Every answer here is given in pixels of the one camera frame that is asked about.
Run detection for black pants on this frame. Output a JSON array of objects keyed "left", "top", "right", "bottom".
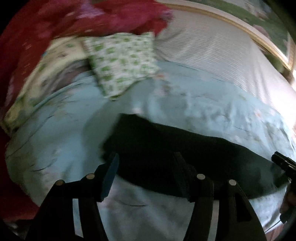
[{"left": 102, "top": 114, "right": 288, "bottom": 199}]

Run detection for person's right hand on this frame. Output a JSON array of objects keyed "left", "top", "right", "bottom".
[{"left": 280, "top": 182, "right": 295, "bottom": 223}]

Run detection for light blue floral bedsheet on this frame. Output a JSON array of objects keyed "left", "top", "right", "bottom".
[{"left": 5, "top": 60, "right": 296, "bottom": 241}]

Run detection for white striped pillow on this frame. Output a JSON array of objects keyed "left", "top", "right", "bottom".
[{"left": 153, "top": 9, "right": 296, "bottom": 105}]

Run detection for gold framed headboard panel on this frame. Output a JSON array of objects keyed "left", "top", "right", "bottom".
[{"left": 159, "top": 1, "right": 295, "bottom": 71}]

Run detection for cream floral pillow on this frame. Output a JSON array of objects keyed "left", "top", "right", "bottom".
[{"left": 1, "top": 37, "right": 91, "bottom": 132}]

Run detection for green white patterned pillow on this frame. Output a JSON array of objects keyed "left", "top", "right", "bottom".
[{"left": 83, "top": 32, "right": 159, "bottom": 99}]

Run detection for red floral blanket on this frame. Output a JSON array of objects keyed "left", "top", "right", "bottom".
[{"left": 1, "top": 1, "right": 173, "bottom": 222}]

